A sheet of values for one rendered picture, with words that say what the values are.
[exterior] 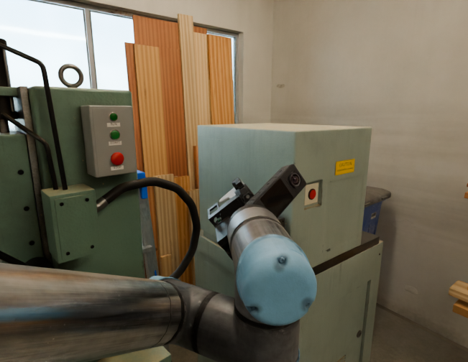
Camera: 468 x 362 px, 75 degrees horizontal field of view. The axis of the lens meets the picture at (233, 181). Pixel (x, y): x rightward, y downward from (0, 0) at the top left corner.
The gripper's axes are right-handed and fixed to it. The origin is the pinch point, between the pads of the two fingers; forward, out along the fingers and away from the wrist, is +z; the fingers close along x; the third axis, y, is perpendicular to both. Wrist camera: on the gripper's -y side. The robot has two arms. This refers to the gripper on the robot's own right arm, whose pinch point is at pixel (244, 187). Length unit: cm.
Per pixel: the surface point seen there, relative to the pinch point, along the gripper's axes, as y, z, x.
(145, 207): 53, 105, 5
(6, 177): 40, 10, -32
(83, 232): 34.0, 6.2, -12.4
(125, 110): 11.3, 15.3, -27.9
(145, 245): 66, 101, 21
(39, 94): 22.2, 11.0, -40.4
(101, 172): 24.0, 11.2, -20.3
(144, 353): 52, 16, 25
